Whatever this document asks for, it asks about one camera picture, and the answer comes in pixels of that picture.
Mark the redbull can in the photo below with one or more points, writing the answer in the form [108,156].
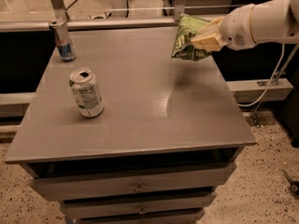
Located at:
[62,40]

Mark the grey drawer cabinet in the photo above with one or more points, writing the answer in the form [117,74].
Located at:
[159,112]

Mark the top grey drawer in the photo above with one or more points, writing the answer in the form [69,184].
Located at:
[139,181]

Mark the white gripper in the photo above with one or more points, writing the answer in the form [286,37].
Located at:
[235,27]

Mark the middle grey drawer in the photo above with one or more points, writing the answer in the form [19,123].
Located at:
[139,206]

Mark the black tool on floor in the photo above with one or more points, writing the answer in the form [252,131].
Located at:
[294,185]

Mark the green jalapeno chip bag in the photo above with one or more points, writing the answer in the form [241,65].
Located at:
[187,29]

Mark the bottom grey drawer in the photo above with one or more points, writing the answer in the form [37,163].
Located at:
[188,216]

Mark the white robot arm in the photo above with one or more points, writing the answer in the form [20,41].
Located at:
[275,21]

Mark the grey drawer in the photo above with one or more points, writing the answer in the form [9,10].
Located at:
[139,181]
[139,206]
[188,216]

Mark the white green soda can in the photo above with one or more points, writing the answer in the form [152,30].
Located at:
[84,85]

